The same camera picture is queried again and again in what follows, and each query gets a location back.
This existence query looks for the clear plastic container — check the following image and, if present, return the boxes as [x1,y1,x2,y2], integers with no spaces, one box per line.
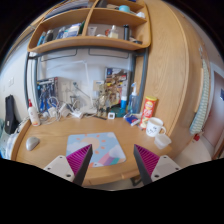
[154,134,171,149]

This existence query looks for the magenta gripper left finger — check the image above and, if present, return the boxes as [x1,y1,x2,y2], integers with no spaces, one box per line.
[43,143,94,187]

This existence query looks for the colourful pastel mouse pad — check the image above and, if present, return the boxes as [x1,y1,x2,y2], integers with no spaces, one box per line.
[66,132,126,167]

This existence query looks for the grey computer mouse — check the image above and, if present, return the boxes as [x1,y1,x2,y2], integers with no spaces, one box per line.
[26,137,40,151]

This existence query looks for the wooden wall shelf unit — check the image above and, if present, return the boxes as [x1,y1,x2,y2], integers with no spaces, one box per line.
[27,0,151,53]

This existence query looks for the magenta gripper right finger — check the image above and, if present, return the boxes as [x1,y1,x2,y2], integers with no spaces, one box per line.
[133,143,183,186]

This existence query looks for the wooden model kit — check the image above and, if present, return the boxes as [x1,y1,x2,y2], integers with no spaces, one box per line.
[96,74,128,110]

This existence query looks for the blue white product box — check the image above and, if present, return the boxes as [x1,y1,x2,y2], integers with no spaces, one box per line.
[37,77,58,113]

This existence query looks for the clear blue spray bottle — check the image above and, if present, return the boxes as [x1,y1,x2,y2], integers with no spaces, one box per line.
[128,82,139,114]

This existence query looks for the small white cube clock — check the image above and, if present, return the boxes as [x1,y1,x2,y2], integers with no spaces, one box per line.
[108,112,115,119]

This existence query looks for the black bottle on shelf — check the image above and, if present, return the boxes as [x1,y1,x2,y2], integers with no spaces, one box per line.
[123,24,129,41]

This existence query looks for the white lotion bottle red cap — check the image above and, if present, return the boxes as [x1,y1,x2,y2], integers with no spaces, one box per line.
[28,100,40,126]

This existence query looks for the white mug with face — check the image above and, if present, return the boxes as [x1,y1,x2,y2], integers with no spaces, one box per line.
[146,117,166,137]

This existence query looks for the striped towel hanging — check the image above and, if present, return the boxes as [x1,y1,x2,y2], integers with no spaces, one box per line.
[189,58,211,136]

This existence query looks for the blue card box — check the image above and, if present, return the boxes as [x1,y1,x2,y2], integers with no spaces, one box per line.
[124,114,140,126]

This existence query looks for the white power strip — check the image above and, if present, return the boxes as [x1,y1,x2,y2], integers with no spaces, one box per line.
[70,111,83,119]

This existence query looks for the red yellow chips can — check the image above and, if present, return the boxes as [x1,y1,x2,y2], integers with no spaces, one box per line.
[140,96,157,129]

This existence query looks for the white bottle on shelf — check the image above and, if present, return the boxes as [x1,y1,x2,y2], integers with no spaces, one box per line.
[108,25,118,39]

